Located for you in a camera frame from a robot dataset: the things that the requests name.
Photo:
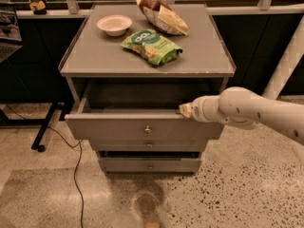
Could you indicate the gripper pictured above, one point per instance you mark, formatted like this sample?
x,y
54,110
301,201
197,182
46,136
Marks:
x,y
199,111

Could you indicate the grey top drawer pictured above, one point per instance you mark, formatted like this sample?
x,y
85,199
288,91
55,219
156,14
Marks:
x,y
121,111

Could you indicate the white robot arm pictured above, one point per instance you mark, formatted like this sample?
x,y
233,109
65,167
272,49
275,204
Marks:
x,y
266,50

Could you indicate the grey drawer cabinet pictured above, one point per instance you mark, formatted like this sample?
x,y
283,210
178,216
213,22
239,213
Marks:
x,y
96,56

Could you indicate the green snack bag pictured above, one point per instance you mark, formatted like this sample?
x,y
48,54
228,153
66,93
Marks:
x,y
153,47

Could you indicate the brown and white chip bag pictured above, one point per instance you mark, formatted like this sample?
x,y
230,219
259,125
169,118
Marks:
x,y
159,14

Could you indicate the round floor cover plate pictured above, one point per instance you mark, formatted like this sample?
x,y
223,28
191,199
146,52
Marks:
x,y
146,205

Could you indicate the white bowl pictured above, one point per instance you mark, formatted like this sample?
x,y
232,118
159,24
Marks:
x,y
114,25

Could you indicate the small yellow black object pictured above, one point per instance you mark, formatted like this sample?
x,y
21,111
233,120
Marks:
x,y
38,7

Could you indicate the laptop computer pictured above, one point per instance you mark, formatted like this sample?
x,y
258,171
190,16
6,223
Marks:
x,y
10,36

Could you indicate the black desk leg frame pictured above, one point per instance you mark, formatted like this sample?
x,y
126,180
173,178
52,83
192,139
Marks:
x,y
41,123

